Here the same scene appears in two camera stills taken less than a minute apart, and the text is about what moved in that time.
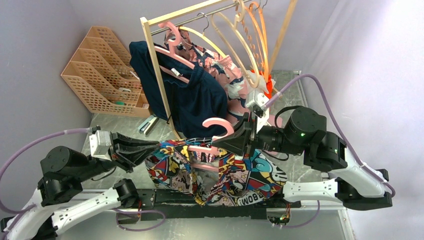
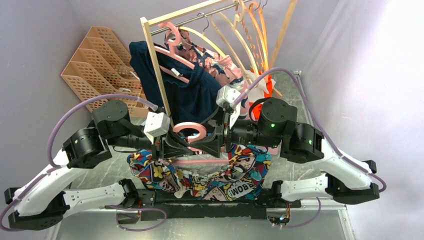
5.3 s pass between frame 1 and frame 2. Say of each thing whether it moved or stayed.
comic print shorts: moved
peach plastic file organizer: stayed
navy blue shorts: stayed
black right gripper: moved
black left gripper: moved
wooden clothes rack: stayed
